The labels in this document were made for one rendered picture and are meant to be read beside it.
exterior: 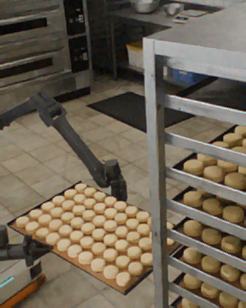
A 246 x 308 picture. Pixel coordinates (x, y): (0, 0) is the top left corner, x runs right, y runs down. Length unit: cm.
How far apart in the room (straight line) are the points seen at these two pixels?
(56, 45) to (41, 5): 47
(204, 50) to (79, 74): 511
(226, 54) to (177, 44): 11
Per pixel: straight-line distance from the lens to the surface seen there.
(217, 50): 91
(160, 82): 103
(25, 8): 554
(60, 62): 580
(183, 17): 567
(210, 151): 103
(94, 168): 211
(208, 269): 126
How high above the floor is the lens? 205
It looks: 30 degrees down
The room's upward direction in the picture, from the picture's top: 3 degrees counter-clockwise
